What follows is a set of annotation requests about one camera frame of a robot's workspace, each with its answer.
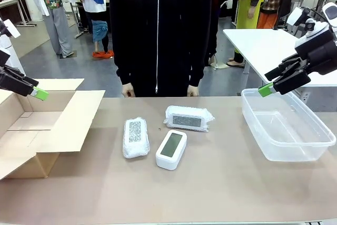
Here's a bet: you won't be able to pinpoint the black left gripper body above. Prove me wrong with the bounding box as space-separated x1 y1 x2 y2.
0 48 11 67

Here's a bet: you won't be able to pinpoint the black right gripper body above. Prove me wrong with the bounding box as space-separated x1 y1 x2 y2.
294 27 337 75

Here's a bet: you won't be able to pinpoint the bubble-wrapped clock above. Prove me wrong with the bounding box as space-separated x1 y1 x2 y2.
163 105 215 133
122 116 151 159

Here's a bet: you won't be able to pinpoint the unwrapped white digital clock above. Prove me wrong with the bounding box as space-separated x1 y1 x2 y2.
155 129 188 171

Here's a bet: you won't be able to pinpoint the person's left hand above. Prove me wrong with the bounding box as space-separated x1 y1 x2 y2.
186 85 200 97

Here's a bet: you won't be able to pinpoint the person's right hand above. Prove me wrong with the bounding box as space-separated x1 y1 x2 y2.
121 82 135 98

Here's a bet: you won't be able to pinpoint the white background table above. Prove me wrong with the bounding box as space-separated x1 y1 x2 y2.
223 28 337 89

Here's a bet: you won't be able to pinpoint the mannequin plaid shirt orange trousers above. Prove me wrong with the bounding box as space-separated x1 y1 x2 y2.
256 0 280 30

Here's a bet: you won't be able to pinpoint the clear plastic container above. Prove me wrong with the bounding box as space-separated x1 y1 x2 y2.
241 87 337 162

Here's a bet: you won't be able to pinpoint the open cardboard box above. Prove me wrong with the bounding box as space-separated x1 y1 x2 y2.
0 79 106 181

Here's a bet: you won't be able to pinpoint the mannequin yellow apron black jacket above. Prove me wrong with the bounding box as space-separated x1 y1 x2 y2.
226 0 265 69

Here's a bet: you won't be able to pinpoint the person torso black zip jacket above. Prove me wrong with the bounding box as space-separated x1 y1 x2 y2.
108 0 219 98

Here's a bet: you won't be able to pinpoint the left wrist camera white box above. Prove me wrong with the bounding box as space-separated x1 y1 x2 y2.
0 18 21 39

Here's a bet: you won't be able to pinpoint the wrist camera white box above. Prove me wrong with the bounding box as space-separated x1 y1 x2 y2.
286 7 312 27
0 18 21 39

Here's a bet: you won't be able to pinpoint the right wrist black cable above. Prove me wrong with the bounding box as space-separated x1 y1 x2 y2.
310 8 329 27

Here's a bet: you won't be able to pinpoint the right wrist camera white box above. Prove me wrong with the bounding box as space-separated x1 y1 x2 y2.
286 7 312 27

